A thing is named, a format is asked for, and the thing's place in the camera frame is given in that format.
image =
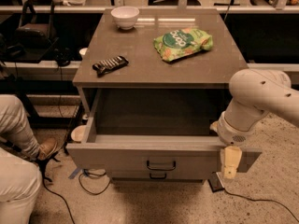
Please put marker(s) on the white ceramic bowl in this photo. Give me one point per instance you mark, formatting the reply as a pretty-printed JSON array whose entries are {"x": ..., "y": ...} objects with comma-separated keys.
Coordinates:
[{"x": 125, "y": 17}]

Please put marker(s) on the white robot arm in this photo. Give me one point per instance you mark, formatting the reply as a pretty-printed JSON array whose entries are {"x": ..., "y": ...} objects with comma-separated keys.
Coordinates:
[{"x": 255, "y": 93}]

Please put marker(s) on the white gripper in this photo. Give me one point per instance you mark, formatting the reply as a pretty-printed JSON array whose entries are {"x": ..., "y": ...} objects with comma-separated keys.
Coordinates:
[{"x": 231, "y": 134}]

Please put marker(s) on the grey drawer cabinet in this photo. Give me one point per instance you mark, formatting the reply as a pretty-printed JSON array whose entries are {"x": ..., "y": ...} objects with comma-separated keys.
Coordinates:
[{"x": 146, "y": 70}]

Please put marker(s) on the black candy bar wrapper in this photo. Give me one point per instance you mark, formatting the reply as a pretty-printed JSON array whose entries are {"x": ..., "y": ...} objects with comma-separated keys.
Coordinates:
[{"x": 109, "y": 65}]

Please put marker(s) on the small white cup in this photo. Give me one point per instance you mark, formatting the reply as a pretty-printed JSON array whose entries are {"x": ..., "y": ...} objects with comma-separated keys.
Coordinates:
[{"x": 82, "y": 52}]

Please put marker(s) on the person's leg in light trousers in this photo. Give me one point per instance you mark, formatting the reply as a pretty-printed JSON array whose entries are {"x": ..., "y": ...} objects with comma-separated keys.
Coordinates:
[{"x": 15, "y": 127}]

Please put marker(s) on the black bag on shelf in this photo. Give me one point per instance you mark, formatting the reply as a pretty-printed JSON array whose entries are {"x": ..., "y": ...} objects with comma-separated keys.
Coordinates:
[{"x": 32, "y": 34}]

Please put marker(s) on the person's near knee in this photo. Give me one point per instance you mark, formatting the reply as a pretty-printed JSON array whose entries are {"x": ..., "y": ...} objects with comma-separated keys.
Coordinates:
[{"x": 20, "y": 183}]

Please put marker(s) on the tan shoe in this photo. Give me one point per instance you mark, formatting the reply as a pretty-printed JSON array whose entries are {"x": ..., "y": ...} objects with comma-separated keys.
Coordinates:
[{"x": 47, "y": 148}]

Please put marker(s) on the green snack bag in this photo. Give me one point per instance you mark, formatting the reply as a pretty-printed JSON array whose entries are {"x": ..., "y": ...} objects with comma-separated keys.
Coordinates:
[{"x": 182, "y": 43}]

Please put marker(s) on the grey bottom drawer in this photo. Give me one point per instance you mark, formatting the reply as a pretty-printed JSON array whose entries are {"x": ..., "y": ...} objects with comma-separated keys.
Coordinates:
[{"x": 154, "y": 176}]

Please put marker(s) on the grey top drawer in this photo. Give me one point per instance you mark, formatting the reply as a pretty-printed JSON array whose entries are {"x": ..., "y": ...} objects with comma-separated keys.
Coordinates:
[{"x": 153, "y": 130}]

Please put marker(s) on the grey drawer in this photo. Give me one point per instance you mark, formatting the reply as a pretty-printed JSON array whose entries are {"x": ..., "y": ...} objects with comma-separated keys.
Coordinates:
[
  {"x": 153, "y": 130},
  {"x": 154, "y": 176}
]

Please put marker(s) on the black floor power box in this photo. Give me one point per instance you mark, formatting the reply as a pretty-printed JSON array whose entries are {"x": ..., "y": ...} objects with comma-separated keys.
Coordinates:
[{"x": 215, "y": 183}]

